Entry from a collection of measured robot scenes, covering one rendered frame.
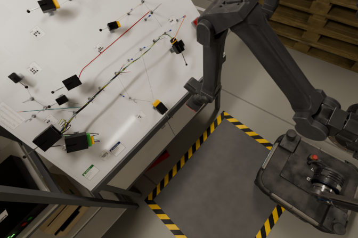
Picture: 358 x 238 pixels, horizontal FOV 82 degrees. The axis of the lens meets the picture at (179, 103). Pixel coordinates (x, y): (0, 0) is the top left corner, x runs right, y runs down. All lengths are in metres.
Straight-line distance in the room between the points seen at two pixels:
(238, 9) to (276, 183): 1.52
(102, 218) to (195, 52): 1.47
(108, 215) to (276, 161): 1.40
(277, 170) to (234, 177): 0.40
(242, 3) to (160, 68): 0.84
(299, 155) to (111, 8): 1.67
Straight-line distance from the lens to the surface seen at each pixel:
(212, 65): 0.66
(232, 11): 0.47
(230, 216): 2.00
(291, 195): 1.84
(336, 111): 0.65
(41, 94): 1.18
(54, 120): 1.19
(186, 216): 2.01
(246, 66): 2.54
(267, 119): 2.23
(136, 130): 1.24
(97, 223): 1.99
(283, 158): 1.88
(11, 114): 1.21
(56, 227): 1.51
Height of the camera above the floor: 2.00
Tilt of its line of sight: 61 degrees down
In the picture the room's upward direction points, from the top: 19 degrees counter-clockwise
